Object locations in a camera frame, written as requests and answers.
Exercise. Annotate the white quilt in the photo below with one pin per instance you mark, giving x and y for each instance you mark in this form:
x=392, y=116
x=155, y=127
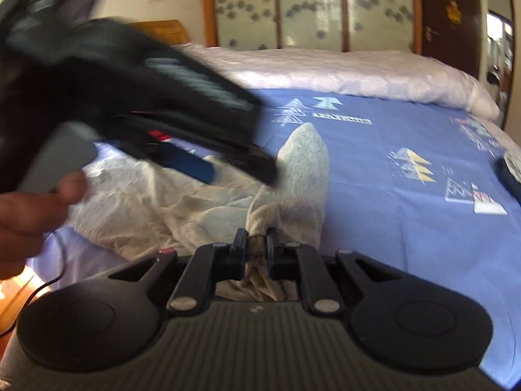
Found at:
x=346, y=73

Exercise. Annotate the wardrobe with frosted sliding doors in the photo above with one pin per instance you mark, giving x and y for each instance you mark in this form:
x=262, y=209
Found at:
x=309, y=8

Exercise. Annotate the dark flat object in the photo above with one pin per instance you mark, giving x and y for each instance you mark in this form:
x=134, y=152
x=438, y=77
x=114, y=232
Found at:
x=508, y=175

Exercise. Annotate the wooden headboard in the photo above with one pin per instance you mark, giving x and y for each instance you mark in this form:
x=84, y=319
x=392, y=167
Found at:
x=167, y=30

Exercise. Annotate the person's left hand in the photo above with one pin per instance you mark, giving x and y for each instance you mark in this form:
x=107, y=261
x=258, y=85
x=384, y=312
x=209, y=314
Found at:
x=28, y=220

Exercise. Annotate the blue printed bed sheet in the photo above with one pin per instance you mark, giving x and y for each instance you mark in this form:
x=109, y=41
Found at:
x=386, y=220

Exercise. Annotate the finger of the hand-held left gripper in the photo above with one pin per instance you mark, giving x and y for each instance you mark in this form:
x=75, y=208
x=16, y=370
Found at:
x=187, y=165
x=244, y=159

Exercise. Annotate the dark brown door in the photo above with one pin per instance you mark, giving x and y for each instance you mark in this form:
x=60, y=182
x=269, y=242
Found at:
x=447, y=44

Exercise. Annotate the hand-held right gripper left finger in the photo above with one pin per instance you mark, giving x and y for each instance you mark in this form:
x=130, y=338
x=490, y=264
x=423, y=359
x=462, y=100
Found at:
x=241, y=248

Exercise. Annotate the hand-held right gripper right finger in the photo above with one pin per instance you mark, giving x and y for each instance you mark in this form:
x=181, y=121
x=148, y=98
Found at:
x=272, y=250

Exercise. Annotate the light grey pants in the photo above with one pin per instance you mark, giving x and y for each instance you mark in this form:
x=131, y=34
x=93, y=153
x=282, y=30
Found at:
x=301, y=179

